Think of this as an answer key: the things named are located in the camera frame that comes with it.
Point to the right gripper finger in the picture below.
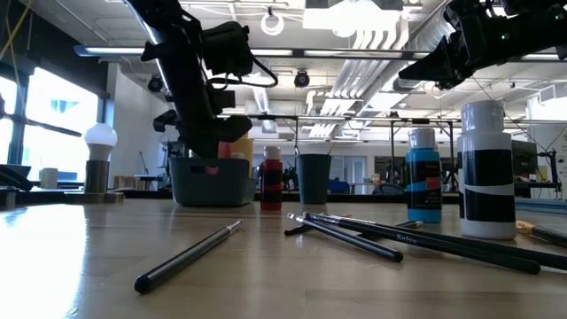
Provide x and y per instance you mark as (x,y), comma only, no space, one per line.
(436,64)
(436,85)

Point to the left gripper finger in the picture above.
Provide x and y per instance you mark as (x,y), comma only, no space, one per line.
(235,128)
(165,121)

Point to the large yellow paint bottle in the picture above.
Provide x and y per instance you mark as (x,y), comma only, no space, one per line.
(243,148)

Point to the large pink paint bottle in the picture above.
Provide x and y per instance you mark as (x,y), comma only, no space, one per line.
(212,170)
(223,150)

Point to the small yellow paint bottle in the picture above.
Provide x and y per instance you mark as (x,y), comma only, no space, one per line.
(237,155)

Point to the small red paint bottle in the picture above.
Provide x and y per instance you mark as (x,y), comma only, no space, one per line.
(271,186)

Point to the thin dark red paintbrush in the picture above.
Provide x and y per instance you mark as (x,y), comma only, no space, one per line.
(331,148)

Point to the small white black-striped paint bottle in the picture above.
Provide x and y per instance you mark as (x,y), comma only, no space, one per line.
(487,177)

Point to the small light blue paint bottle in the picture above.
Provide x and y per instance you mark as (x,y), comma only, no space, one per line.
(424,199)

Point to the black paintbrush golden tip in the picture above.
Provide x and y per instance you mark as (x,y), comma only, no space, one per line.
(294,230)

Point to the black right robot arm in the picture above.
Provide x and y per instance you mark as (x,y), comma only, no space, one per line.
(540,35)

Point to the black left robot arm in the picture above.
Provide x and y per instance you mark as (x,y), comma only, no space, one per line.
(177,66)

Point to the grey-teal plastic bin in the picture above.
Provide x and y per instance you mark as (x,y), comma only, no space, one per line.
(208,186)

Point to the wooden block stack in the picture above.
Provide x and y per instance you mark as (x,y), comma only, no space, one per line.
(128,181)

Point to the teal ribbed plastic cup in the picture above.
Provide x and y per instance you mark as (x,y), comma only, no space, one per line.
(313,181)

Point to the long ceiling light bar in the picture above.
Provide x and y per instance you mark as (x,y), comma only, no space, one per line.
(310,52)

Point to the black monitor on stand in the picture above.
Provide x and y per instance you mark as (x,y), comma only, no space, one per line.
(525,157)

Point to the blue chair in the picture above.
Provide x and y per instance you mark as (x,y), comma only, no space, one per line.
(339,187)

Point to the white cylinder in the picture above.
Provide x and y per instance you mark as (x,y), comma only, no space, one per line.
(48,178)

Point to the light blue mat strip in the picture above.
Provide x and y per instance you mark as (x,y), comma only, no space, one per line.
(540,206)

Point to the dark slanted panel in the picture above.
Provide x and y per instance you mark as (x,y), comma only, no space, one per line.
(13,175)

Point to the long black paintbrushes right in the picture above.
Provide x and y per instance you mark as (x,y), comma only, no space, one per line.
(443,246)

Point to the black aluminium table frame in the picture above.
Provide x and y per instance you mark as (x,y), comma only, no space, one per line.
(142,194)

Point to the black window frame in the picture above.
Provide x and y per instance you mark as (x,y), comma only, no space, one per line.
(17,115)

